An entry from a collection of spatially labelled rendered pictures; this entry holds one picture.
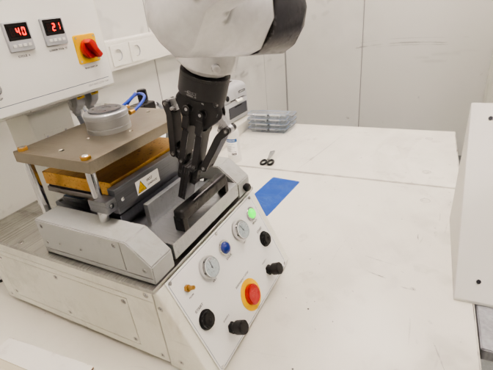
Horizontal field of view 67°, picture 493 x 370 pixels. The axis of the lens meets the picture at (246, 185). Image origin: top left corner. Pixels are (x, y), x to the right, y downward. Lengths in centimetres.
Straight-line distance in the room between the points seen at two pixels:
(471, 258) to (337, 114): 243
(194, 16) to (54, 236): 47
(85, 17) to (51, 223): 43
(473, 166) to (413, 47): 215
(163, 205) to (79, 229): 14
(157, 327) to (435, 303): 52
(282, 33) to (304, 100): 276
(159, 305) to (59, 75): 49
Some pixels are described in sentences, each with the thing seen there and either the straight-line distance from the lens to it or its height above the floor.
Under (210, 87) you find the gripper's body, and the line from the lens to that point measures 54.
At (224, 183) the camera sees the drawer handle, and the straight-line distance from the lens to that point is 71.
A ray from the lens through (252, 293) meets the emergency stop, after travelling 74.
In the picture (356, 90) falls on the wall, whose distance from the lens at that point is 308.
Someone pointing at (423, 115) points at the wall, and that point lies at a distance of 309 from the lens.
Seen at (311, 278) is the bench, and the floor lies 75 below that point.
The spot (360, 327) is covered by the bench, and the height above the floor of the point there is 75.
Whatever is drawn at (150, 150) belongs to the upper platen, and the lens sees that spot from 74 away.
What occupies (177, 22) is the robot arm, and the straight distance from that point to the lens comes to 38.
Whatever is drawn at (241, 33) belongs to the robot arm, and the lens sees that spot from 41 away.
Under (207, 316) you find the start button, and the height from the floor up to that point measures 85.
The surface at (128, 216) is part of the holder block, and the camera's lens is 68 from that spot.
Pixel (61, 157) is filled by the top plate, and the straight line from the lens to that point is 64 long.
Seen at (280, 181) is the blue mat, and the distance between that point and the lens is 123.
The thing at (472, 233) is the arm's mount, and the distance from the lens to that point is 86.
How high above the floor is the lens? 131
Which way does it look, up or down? 27 degrees down
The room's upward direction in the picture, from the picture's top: 6 degrees counter-clockwise
